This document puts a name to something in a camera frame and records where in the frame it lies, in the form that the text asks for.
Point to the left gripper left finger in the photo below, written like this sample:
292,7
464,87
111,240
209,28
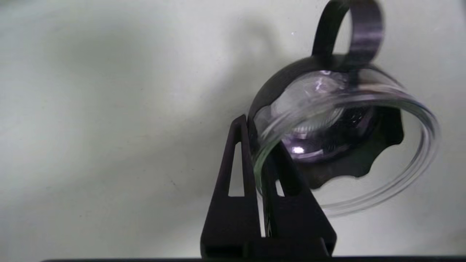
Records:
233,225

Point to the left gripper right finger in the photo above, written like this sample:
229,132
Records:
298,225

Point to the glass cup with black holder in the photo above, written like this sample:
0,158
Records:
327,65

